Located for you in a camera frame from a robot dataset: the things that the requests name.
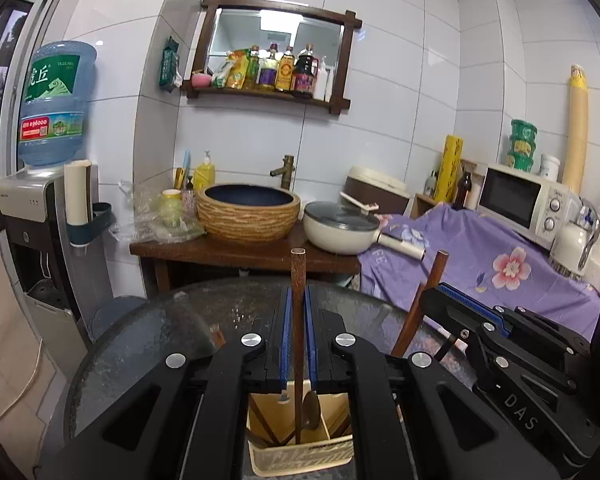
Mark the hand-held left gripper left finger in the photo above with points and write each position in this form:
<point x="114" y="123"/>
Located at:
<point x="286" y="340"/>

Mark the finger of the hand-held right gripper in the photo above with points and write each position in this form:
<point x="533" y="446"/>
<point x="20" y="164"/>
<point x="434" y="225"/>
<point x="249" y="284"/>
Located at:
<point x="480" y="307"/>
<point x="450" y="312"/>

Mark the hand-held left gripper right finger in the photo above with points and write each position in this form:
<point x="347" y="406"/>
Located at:
<point x="311" y="340"/>

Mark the translucent plastic spoon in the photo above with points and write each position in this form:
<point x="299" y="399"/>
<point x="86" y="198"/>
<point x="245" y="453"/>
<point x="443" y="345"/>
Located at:
<point x="310" y="408"/>

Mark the cream plastic utensil holder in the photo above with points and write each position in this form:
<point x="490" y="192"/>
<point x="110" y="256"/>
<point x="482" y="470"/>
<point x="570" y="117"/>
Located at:
<point x="300" y="457"/>

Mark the purple floral cloth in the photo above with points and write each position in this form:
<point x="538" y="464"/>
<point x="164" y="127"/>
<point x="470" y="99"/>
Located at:
<point x="480" y="240"/>

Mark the white pan with lid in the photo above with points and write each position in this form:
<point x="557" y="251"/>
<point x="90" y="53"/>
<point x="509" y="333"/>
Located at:
<point x="340" y="237"/>

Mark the wooden washstand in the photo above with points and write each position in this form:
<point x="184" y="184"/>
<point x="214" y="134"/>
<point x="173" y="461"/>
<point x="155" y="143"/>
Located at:
<point x="220" y="255"/>

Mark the wooden crate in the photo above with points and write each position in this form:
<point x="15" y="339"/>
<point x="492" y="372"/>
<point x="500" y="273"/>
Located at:
<point x="422" y="207"/>

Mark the white thermos kettle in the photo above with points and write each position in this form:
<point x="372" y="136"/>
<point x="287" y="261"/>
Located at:
<point x="570" y="245"/>

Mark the brown glass bottle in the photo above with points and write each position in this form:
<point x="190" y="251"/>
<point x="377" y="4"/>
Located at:
<point x="462" y="192"/>

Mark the white microwave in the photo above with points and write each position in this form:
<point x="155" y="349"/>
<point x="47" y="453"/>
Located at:
<point x="510" y="195"/>

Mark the wicker pattern wash basin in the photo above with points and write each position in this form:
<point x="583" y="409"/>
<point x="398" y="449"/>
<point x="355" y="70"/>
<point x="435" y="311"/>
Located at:
<point x="250" y="220"/>

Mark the small bottle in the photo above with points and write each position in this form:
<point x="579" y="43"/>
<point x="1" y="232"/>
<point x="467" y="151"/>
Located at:
<point x="432" y="184"/>

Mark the cream brown rice cooker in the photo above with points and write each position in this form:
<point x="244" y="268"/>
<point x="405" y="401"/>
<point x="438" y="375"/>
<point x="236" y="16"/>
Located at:
<point x="380" y="190"/>

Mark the white rice paddle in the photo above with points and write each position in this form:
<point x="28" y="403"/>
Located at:
<point x="357" y="201"/>

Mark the yellow roll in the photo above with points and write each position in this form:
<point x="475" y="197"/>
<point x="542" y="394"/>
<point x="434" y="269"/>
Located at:
<point x="450" y="165"/>

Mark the white jar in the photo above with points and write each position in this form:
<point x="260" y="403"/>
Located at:
<point x="550" y="166"/>

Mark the bronze faucet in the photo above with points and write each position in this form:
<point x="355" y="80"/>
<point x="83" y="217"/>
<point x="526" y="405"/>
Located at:
<point x="287" y="172"/>

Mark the dark grey round bin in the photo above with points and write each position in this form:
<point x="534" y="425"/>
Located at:
<point x="115" y="315"/>

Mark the cream toothbrush cup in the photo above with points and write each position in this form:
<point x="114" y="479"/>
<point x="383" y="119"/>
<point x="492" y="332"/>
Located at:
<point x="171" y="207"/>

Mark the yellow soap dispenser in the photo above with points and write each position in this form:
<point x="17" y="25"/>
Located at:
<point x="205" y="175"/>

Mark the clear plastic bag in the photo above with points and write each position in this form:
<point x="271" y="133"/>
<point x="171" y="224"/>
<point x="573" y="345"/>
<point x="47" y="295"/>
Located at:
<point x="145" y="215"/>

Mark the tall beige roll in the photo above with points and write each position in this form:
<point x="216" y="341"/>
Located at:
<point x="576" y="135"/>

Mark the blue toothbrush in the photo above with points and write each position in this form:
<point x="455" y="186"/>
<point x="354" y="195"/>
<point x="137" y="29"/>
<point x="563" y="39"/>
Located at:
<point x="185" y="165"/>

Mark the teal cup holder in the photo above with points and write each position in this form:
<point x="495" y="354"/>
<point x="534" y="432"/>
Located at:
<point x="100" y="220"/>

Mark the white squeeze bottle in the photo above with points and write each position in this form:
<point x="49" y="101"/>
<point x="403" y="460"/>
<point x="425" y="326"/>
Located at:
<point x="320" y="85"/>

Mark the dark soy sauce bottle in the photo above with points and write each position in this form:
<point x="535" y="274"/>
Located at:
<point x="304" y="75"/>

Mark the purple label bottle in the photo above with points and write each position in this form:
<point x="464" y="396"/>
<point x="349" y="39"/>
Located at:
<point x="267" y="75"/>

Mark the yellow label bottle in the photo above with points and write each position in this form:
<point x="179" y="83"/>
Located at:
<point x="285" y="72"/>

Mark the yellow green packet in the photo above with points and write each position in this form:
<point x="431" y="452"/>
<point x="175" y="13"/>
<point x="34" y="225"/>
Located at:
<point x="237" y="72"/>

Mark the green white tube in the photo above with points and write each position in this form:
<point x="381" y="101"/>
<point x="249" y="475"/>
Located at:
<point x="220" y="74"/>

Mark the green oil bottle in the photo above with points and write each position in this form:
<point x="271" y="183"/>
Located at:
<point x="252" y="67"/>

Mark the pink small container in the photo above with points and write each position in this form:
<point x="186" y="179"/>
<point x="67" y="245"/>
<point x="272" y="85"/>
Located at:
<point x="200" y="79"/>

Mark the grey water dispenser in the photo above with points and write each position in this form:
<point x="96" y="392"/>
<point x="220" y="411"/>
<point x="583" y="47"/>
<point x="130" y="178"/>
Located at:
<point x="25" y="200"/>

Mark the wooden framed mirror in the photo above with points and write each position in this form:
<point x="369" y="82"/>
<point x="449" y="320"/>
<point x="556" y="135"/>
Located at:
<point x="280" y="30"/>

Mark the blue water jug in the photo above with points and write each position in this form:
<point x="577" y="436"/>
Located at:
<point x="55" y="90"/>

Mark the sliding window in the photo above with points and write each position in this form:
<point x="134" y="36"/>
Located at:
<point x="0" y="85"/>

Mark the green wall packet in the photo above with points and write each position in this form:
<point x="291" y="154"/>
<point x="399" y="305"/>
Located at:
<point x="170" y="65"/>

